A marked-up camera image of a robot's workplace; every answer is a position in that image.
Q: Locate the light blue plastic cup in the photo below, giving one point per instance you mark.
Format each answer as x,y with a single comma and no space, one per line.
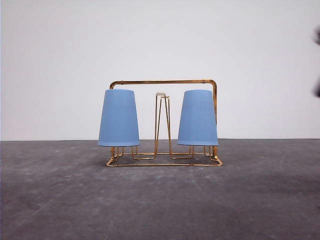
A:
197,125
118,123

